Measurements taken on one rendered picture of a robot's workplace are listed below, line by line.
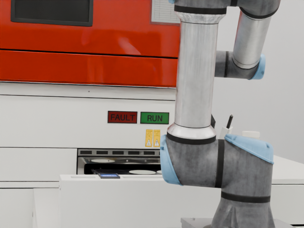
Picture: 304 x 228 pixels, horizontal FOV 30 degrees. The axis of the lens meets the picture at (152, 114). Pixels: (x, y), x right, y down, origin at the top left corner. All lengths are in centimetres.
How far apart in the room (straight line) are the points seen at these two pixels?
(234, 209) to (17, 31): 116
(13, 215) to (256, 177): 119
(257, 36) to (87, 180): 61
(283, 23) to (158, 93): 199
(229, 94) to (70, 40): 197
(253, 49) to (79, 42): 88
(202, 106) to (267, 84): 277
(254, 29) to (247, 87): 261
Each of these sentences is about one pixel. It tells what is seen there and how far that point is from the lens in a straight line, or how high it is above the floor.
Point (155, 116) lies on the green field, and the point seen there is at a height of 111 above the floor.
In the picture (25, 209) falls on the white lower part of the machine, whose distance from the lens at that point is 225.
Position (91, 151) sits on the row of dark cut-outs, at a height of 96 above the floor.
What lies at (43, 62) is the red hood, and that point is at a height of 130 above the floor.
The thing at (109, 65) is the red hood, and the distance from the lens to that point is 217.
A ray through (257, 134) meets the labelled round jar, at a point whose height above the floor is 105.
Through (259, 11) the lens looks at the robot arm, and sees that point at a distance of 129.
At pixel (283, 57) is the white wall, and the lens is 409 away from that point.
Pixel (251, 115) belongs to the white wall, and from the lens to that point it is 400.
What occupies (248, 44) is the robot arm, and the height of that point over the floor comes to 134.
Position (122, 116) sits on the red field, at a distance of 223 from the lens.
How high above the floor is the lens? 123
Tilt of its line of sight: 3 degrees down
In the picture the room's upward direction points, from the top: 2 degrees clockwise
